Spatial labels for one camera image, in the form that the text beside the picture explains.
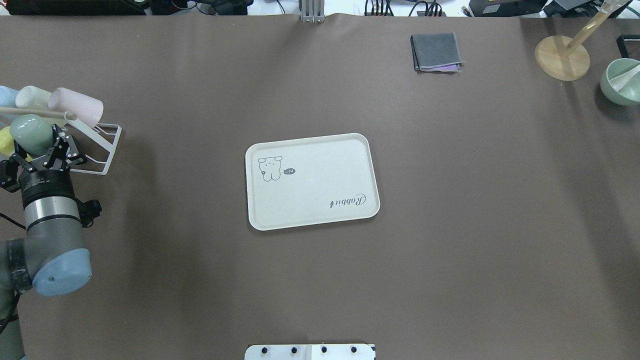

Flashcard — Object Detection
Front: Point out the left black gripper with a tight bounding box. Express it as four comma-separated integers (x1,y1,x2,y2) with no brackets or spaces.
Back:
0,125,87,203

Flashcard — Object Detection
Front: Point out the green cup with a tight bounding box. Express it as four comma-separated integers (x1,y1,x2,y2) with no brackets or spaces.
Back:
9,114,54,158

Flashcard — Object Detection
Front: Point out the cream rabbit tray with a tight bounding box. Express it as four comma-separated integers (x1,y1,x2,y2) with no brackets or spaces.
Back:
245,133,381,231

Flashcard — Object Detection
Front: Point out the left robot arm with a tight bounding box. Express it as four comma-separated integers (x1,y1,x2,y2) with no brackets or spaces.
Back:
1,125,102,360

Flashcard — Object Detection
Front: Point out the yellow cup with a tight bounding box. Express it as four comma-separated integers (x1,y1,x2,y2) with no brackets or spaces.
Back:
0,126,15,157

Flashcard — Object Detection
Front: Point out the cream white cup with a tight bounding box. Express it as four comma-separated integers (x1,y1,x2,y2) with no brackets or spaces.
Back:
14,85,52,111

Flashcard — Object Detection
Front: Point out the pink cup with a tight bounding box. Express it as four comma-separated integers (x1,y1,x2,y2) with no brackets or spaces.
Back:
47,88,105,128

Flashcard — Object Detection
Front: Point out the grey folded cloth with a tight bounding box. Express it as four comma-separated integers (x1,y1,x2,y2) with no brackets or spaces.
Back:
410,32,464,73

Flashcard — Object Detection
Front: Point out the purple cloth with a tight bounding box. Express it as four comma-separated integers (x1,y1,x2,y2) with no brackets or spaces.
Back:
438,64,460,73

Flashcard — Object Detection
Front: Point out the wooden stand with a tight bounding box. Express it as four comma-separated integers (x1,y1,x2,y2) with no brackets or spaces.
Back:
534,0,629,82

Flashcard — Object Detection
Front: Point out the green bowl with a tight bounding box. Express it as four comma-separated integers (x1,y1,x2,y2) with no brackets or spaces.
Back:
599,58,640,107

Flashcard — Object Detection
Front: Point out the white wire cup rack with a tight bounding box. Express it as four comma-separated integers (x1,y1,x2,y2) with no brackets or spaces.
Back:
0,106,123,176

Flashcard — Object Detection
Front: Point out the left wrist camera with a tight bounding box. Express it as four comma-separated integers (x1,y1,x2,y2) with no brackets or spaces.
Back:
74,198,103,228

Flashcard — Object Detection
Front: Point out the aluminium frame post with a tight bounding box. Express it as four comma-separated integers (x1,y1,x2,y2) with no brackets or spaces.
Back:
298,0,326,24

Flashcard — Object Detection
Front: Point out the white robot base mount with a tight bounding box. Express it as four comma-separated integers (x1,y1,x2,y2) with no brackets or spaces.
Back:
244,343,377,360

